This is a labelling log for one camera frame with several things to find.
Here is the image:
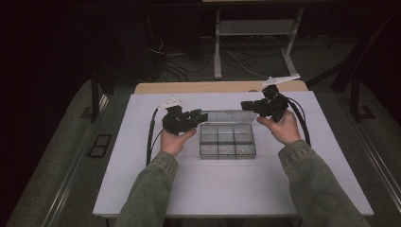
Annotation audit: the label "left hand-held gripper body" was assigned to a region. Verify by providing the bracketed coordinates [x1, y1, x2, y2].
[158, 96, 199, 137]

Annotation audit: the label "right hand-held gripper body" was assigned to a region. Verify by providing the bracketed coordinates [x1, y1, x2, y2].
[253, 73, 301, 124]

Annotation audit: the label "clear grey compartment box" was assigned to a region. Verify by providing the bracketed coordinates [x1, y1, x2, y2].
[199, 109, 258, 161]

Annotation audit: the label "person's left hand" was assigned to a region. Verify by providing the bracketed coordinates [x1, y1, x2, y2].
[159, 127, 199, 158]

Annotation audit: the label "person's right hand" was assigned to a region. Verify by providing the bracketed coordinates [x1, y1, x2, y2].
[255, 108, 303, 147]

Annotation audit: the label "light wooden table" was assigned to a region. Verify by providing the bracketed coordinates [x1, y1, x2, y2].
[134, 79, 309, 95]

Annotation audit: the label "white metal stand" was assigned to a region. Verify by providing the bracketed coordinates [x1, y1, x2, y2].
[213, 7, 305, 80]

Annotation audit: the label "black metal stand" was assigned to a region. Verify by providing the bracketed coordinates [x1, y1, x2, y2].
[90, 67, 111, 124]
[305, 8, 376, 123]

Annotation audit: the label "left hand-held gripper cable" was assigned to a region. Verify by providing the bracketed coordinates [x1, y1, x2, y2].
[145, 106, 168, 167]

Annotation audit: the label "hand-held gripper cable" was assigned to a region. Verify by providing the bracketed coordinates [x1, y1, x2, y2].
[285, 96, 313, 148]
[145, 106, 168, 167]

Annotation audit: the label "right hand-held gripper cable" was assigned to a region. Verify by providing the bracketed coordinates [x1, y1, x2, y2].
[285, 96, 313, 148]

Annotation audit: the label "white floor cable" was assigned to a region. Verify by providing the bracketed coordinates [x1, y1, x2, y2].
[220, 49, 276, 80]

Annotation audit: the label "black floor cables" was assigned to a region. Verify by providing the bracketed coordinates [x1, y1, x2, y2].
[146, 15, 218, 83]

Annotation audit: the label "aluminium floor rail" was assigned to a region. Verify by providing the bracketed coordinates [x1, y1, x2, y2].
[355, 124, 401, 206]
[40, 93, 112, 227]

